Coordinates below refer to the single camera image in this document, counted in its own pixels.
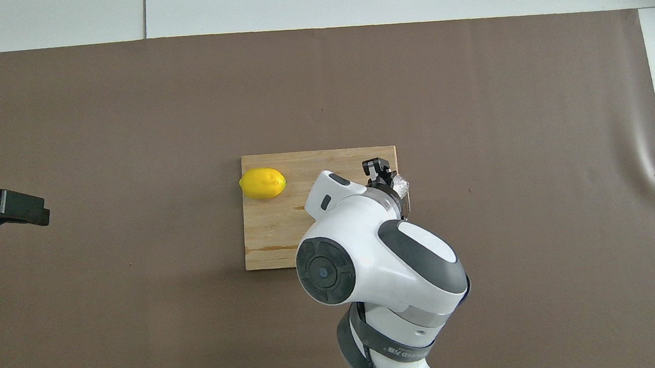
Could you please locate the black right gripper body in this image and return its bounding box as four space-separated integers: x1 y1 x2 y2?
369 172 402 202

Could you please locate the clear textured glass cup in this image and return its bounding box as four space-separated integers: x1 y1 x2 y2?
390 171 412 198

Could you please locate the yellow lemon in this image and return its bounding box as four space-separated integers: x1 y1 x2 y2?
237 166 288 202

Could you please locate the wooden cutting board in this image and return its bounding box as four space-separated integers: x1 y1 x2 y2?
236 142 416 273

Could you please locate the brown paper table mat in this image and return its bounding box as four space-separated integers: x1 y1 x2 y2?
0 0 655 368

